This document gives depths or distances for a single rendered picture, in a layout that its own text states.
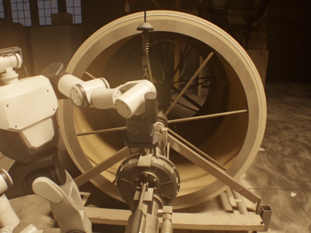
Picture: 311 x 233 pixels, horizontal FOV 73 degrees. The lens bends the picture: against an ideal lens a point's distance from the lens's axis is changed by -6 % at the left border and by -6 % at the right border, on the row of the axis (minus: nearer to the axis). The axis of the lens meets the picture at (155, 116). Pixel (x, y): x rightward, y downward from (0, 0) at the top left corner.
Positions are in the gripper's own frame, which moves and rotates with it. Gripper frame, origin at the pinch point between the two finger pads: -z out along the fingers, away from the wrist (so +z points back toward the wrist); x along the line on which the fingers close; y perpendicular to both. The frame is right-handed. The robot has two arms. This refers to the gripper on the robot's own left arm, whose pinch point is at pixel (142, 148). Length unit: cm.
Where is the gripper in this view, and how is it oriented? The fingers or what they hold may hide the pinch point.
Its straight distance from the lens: 82.4
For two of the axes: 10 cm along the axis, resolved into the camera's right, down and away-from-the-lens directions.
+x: 10.0, 0.2, -0.7
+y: 0.7, -6.8, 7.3
